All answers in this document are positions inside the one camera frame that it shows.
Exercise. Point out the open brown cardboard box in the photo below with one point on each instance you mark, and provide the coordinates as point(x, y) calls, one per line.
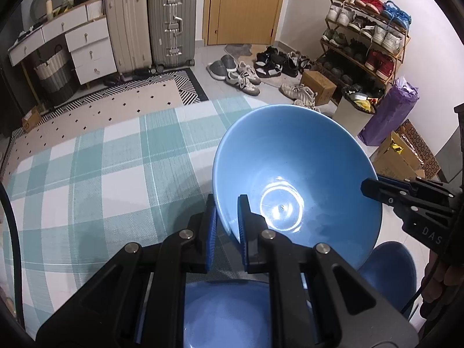
point(388, 163)

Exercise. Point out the person's right hand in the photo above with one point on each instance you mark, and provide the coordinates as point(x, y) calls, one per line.
point(444, 286)

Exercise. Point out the white trash bin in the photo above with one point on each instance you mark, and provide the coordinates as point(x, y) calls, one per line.
point(348, 116)

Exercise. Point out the patterned cardboard box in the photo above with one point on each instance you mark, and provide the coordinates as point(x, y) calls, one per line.
point(424, 152)

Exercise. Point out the wooden door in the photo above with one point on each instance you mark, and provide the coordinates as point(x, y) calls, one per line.
point(246, 7)

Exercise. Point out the grey door mat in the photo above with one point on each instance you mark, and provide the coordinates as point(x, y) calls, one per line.
point(239, 50)

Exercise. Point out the wooden shoe rack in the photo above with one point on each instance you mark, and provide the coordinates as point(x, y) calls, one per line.
point(403, 52)

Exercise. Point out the patterned rug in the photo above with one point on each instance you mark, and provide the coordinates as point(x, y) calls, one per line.
point(127, 94)

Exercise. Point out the rows of assorted shoes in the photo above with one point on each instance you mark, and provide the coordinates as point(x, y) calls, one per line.
point(377, 65)

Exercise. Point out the small cardboard box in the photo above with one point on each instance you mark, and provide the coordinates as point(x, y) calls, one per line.
point(32, 119)

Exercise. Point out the white dressing desk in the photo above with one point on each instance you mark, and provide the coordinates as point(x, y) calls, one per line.
point(54, 25)

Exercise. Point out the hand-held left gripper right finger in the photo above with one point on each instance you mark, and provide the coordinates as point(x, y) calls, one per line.
point(243, 243)

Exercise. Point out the purple bag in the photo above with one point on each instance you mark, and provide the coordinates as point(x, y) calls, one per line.
point(391, 112)

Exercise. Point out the cluster of loose shoes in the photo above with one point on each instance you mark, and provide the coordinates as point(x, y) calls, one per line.
point(246, 76)

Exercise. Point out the woven laundry basket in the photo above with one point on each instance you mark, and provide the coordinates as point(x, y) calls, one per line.
point(54, 76)

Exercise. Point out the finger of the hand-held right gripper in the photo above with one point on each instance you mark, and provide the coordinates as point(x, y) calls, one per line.
point(391, 194)
point(431, 188)

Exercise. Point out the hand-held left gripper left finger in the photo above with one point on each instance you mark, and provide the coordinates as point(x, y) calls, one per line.
point(211, 243)

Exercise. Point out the white drawer cabinet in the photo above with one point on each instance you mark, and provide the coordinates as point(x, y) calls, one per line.
point(90, 58)

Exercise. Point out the silver suitcase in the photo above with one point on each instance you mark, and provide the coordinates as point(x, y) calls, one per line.
point(172, 25)

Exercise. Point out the beige suitcase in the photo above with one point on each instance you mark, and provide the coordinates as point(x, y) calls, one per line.
point(128, 29)

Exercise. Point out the cream bottle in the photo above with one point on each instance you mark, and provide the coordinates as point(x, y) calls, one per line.
point(49, 7)

